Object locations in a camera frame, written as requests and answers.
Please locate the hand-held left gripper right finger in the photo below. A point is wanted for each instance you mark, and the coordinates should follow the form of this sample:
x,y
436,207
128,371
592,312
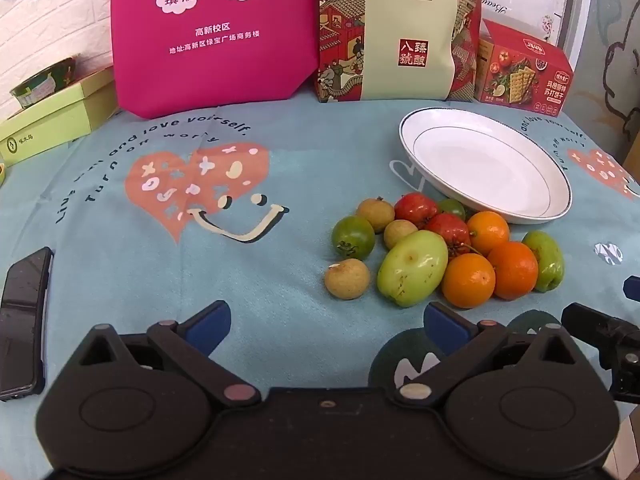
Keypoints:
x,y
445,325

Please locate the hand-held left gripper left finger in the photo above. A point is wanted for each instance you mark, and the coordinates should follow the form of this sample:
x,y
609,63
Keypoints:
x,y
207,325

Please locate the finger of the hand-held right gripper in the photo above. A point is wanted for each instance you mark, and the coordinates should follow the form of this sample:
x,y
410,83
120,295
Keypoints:
x,y
590,322
633,289

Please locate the orange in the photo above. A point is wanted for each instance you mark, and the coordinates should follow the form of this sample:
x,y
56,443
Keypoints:
x,y
512,270
487,232
468,280

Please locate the light green apple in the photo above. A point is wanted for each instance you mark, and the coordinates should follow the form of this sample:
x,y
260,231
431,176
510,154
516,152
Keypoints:
x,y
412,268

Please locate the large green fruit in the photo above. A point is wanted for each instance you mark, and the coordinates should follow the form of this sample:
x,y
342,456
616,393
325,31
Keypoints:
x,y
547,260

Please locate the red small apple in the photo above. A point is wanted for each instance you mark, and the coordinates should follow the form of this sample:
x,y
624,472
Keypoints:
x,y
448,230

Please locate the small yellow round fruit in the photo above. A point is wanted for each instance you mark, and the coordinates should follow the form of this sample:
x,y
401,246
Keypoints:
x,y
375,212
400,232
347,278

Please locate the green tomato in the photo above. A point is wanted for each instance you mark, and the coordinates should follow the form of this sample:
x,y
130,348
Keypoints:
x,y
452,207
353,236

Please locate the red tomato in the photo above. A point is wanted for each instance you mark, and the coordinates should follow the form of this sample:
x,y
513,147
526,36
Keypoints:
x,y
416,208

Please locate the white plate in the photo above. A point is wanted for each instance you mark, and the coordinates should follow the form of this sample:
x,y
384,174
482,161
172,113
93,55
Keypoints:
x,y
480,160

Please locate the blue printed tablecloth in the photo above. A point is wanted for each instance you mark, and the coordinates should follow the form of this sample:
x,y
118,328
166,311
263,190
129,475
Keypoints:
x,y
125,270

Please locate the black smartphone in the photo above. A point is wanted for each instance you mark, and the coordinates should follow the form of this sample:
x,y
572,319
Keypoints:
x,y
22,320

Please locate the red cracker box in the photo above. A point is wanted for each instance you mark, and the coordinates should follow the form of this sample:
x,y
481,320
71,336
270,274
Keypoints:
x,y
520,80

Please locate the red and green gift bag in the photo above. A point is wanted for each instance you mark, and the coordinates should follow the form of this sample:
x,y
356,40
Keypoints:
x,y
400,75

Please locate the pink fabric tote bag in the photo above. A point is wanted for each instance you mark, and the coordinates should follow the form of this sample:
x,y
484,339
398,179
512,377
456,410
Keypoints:
x,y
215,70

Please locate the light green cardboard box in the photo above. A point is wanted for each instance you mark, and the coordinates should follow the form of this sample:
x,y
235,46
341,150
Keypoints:
x,y
55,120

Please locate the green patterned bowl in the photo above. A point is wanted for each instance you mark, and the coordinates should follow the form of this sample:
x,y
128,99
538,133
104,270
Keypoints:
x,y
42,85

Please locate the white round frame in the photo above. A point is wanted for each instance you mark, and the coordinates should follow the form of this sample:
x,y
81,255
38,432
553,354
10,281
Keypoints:
x,y
580,10

